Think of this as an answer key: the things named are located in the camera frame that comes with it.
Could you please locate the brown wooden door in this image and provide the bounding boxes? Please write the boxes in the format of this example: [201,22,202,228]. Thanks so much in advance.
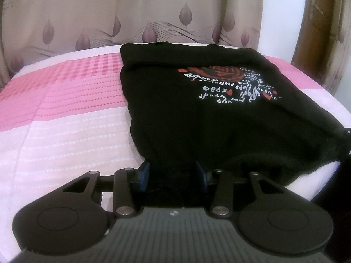
[292,0,350,94]

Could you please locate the black printed t-shirt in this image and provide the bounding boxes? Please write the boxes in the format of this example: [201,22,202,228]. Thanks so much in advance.
[120,42,350,207]

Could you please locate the beige leaf print curtain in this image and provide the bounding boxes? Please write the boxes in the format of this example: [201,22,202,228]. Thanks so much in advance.
[1,0,263,86]

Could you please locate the pink white checkered bedspread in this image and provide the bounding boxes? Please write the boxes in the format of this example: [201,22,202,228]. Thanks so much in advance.
[1,46,350,262]

